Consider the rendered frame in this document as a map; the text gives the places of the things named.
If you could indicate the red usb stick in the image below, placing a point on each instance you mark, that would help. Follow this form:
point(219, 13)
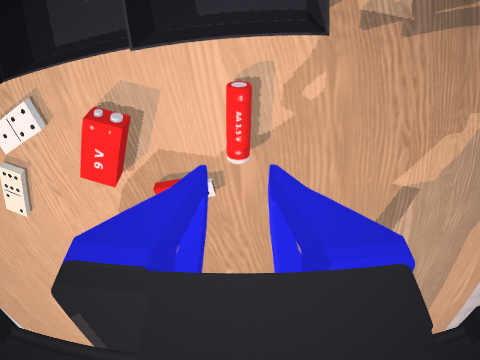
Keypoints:
point(161, 186)

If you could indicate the white domino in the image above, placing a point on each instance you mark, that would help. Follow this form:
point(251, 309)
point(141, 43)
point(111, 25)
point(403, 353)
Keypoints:
point(19, 125)
point(14, 188)

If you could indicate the black rack of bins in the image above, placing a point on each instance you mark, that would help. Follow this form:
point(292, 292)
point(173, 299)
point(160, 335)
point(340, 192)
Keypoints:
point(39, 34)

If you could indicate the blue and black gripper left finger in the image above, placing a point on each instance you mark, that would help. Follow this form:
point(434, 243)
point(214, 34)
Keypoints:
point(149, 233)

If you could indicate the red aa battery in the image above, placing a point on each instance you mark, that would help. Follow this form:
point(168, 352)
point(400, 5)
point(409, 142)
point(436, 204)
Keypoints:
point(238, 121)

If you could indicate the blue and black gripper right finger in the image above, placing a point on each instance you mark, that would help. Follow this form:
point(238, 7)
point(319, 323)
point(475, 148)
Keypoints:
point(330, 235)

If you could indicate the red 9 v battery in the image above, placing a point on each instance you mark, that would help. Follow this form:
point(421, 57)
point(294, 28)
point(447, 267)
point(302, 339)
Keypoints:
point(103, 145)

